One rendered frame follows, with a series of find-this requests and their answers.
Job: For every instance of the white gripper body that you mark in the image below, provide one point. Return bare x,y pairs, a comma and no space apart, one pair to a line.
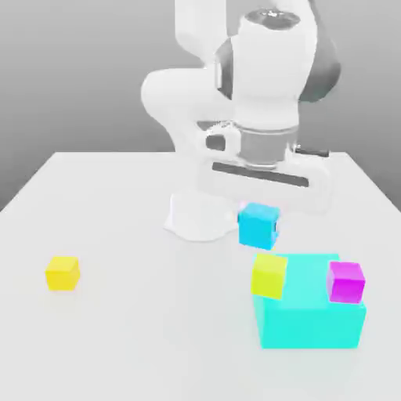
316,194

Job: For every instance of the small lime yellow cube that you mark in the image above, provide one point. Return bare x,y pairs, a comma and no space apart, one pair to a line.
268,277

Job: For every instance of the large turquoise box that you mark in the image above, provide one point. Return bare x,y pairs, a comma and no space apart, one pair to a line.
313,322

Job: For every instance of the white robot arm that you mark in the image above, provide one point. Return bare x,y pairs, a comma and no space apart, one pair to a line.
263,84

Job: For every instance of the small blue cube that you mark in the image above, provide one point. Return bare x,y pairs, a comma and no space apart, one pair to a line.
255,227

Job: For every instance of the small magenta cube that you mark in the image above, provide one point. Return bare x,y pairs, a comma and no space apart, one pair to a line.
346,283

